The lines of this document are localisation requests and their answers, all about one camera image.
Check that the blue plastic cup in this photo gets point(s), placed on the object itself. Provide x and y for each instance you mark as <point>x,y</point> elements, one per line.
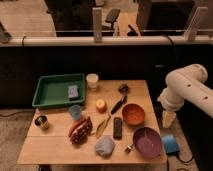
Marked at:
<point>75,111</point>

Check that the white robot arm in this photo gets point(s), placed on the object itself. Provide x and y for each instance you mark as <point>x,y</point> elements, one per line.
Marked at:
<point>185,84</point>

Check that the green plastic tray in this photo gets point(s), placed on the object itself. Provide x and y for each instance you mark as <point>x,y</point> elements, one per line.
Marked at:
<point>52,91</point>

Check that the orange bowl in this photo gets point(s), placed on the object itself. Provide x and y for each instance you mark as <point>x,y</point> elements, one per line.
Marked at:
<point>133,114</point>

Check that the black remote control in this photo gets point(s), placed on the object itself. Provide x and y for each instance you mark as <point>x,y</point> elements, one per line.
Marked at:
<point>117,128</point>

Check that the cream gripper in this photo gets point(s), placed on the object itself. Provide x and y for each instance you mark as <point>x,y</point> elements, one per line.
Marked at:
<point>168,118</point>

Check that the white paper cup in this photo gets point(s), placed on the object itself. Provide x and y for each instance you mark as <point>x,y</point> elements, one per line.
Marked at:
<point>92,81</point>

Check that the grey blue cloth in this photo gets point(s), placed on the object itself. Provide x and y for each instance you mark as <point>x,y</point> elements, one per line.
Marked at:
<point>105,146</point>

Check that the yellow red apple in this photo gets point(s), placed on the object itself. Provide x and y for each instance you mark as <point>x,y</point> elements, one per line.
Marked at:
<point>101,106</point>

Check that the small metal clip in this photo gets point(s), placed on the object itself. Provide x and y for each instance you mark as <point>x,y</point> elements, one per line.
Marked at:
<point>129,148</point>

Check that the black handled brush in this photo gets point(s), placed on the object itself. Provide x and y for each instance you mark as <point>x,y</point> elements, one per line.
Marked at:
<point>123,90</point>

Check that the white horizontal rail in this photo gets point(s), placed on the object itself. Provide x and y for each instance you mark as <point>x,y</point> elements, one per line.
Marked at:
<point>105,41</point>

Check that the metal cup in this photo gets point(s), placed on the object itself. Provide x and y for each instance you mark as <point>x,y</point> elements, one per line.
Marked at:
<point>42,122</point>

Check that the purple bowl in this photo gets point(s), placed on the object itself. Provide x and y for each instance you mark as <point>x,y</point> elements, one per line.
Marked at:
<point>147,142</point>

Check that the blue sponge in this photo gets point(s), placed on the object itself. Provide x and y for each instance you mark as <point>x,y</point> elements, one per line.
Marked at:
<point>73,92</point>

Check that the black office chair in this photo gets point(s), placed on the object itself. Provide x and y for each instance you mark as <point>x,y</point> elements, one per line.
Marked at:
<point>111,18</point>

